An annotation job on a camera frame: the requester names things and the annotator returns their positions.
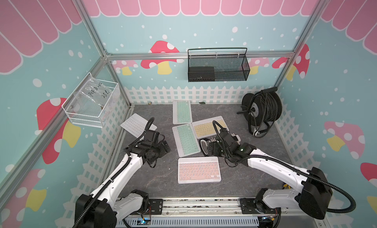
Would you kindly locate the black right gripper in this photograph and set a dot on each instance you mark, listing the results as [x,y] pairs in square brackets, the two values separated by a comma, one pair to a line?
[215,146]

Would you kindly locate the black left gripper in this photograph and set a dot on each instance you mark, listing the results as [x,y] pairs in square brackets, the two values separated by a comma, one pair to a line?
[163,151]

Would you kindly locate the pink key keyboard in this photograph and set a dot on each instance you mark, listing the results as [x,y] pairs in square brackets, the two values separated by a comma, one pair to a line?
[198,170]

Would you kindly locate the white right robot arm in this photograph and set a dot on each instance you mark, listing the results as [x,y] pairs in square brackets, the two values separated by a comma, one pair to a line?
[308,190]

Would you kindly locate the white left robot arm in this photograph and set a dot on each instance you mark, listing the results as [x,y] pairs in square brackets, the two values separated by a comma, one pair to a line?
[103,208]

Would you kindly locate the yellow key white keyboard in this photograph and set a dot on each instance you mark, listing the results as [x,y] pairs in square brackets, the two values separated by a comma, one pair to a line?
[205,128]

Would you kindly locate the near green key keyboard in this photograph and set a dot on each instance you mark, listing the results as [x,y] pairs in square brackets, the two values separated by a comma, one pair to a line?
[185,139]

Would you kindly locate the green key keyboard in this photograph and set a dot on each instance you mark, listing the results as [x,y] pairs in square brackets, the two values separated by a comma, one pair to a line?
[185,139]
[182,112]

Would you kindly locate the far green key keyboard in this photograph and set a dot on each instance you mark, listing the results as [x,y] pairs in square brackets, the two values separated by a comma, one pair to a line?
[182,112]

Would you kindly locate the plastic bag in basket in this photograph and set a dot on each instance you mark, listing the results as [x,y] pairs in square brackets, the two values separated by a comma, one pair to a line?
[95,92]

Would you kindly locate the black box in basket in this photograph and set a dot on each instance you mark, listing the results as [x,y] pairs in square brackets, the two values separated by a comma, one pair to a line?
[201,74]

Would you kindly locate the black cable reel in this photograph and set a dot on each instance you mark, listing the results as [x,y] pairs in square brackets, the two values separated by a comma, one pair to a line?
[261,110]

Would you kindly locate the clear wire wall basket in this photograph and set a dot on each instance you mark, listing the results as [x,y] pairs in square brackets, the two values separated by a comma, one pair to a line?
[90,114]

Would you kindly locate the black wire mesh basket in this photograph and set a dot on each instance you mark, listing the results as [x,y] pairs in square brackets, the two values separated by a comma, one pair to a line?
[230,63]

